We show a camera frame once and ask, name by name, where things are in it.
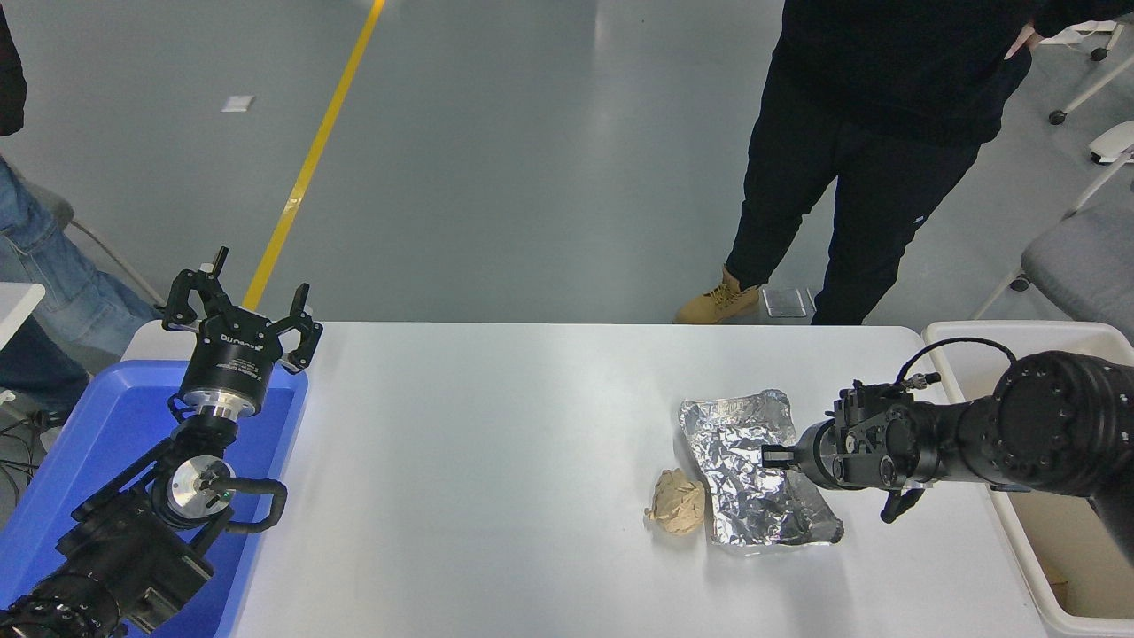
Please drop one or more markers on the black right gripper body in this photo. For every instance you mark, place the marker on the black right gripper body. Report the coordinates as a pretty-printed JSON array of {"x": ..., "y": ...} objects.
[{"x": 811, "y": 454}]

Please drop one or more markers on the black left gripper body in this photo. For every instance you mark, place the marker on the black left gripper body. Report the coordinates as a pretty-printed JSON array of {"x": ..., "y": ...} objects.
[{"x": 232, "y": 363}]

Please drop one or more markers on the foil plate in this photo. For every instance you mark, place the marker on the foil plate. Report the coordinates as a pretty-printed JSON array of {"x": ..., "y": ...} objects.
[{"x": 744, "y": 496}]

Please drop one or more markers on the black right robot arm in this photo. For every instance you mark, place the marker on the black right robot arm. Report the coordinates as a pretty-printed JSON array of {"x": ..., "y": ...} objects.
[{"x": 1045, "y": 425}]

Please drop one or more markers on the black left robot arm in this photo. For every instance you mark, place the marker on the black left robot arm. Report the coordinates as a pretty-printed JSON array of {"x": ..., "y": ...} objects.
[{"x": 124, "y": 549}]

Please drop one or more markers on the silver floor plate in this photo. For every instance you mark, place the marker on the silver floor plate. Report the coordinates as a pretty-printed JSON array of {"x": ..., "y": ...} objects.
[{"x": 785, "y": 302}]

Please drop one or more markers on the person's hand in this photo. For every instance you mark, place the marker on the person's hand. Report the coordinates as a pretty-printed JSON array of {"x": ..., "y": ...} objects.
[{"x": 1019, "y": 40}]

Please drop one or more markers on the crumpled tan paper ball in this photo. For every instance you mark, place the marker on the crumpled tan paper ball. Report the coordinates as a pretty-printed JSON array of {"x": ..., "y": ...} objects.
[{"x": 678, "y": 505}]

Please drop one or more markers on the blue plastic tray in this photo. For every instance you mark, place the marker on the blue plastic tray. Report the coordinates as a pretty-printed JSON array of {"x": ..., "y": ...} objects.
[{"x": 115, "y": 425}]

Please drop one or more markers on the person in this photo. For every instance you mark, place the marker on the person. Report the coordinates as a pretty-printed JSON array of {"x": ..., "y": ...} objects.
[
  {"x": 53, "y": 283},
  {"x": 886, "y": 89}
]

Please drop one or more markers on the small white table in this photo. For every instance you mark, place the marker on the small white table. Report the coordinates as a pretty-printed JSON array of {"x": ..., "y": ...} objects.
[{"x": 18, "y": 306}]

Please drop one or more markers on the white floor tag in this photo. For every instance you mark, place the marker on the white floor tag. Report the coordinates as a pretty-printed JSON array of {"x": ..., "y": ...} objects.
[{"x": 237, "y": 104}]

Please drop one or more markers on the large pale bin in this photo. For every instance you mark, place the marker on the large pale bin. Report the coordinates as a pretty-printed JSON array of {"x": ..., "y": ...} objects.
[{"x": 1054, "y": 540}]

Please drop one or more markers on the white office chair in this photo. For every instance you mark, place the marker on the white office chair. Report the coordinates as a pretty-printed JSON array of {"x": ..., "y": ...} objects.
[{"x": 1099, "y": 84}]

